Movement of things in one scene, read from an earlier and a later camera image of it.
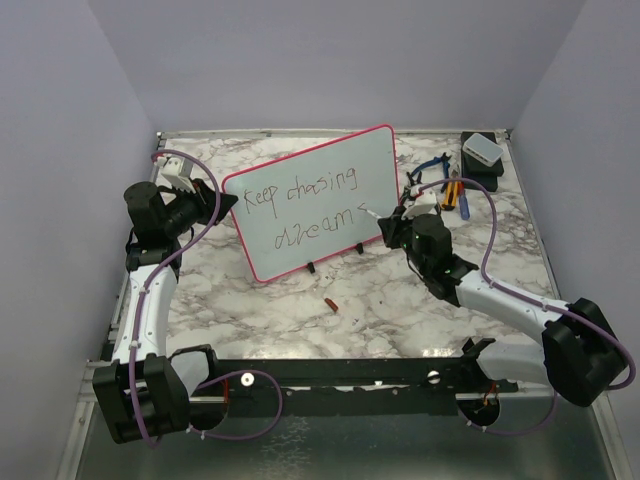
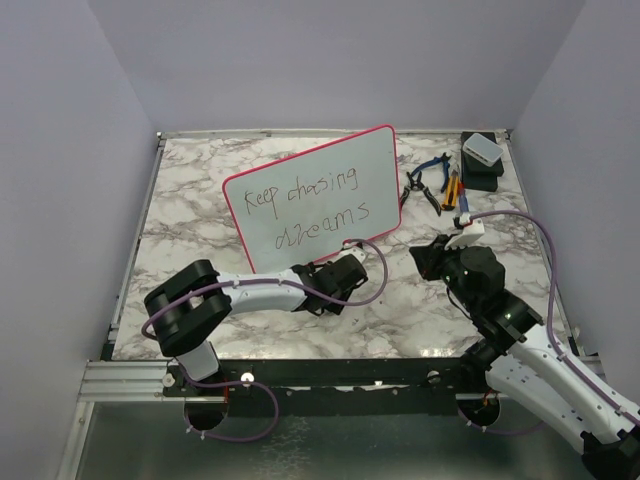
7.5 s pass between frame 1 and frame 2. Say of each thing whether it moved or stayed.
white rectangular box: stayed
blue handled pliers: stayed
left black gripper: moved
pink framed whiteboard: stayed
